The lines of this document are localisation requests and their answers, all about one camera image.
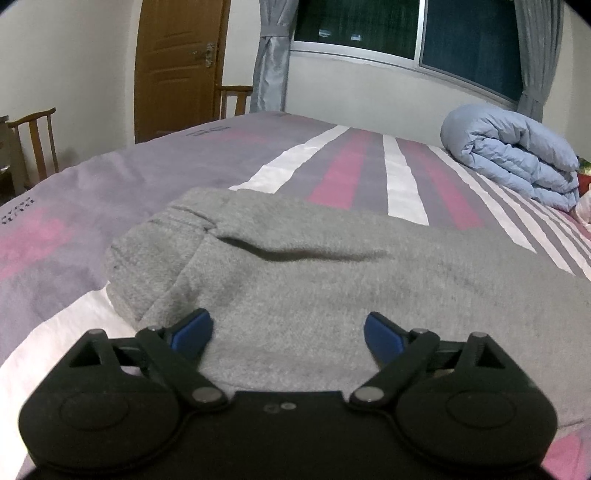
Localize folded light blue duvet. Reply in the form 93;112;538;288
440;103;581;213

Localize sliding glass window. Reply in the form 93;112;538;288
288;0;525;104

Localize red patterned cloth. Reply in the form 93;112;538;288
575;157;591;195

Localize grey pants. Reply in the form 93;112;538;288
104;187;591;435

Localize folded white pink blanket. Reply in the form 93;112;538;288
570;191;591;227

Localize grey curtain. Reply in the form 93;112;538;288
512;0;566;123
249;0;301;114

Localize brown wooden door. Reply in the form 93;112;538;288
134;0;232;145

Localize brass door handle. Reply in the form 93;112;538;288
194;42;217;69

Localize wooden chair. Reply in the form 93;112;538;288
0;107;60;195
216;84;254;120

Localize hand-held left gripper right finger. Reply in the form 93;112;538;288
348;311;509;411

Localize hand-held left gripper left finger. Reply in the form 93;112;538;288
68;308;228;411

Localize striped purple pink bed sheet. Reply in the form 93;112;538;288
0;110;591;480

